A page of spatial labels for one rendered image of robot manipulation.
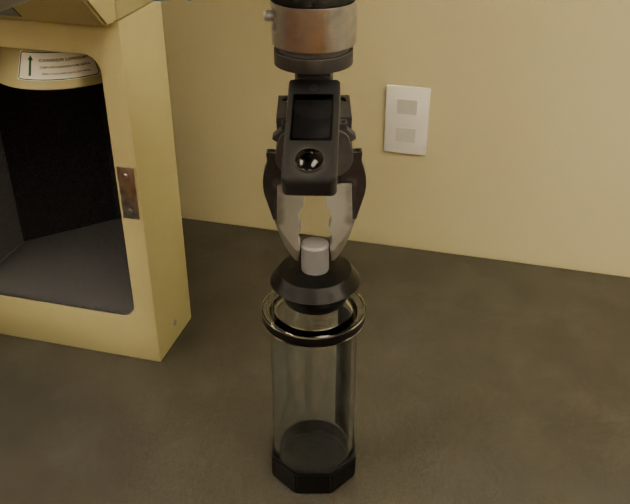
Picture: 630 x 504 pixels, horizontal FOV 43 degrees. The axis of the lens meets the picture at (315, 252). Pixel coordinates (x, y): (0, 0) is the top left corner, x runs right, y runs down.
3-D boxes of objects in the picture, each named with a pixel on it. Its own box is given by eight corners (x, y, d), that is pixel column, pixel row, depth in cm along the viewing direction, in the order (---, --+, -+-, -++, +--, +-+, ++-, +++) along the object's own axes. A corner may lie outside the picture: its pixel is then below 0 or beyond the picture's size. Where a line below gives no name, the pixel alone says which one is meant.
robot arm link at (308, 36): (359, 9, 66) (260, 10, 66) (358, 63, 68) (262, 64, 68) (355, -12, 72) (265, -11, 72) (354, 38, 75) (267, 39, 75)
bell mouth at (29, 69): (40, 43, 112) (33, 3, 109) (156, 52, 108) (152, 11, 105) (-39, 83, 98) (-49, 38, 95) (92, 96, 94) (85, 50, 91)
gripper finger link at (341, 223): (358, 233, 85) (348, 154, 80) (361, 262, 80) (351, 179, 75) (329, 236, 85) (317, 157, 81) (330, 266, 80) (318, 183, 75)
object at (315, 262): (357, 273, 87) (359, 219, 83) (362, 323, 79) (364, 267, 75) (272, 273, 87) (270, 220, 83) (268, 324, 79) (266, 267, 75)
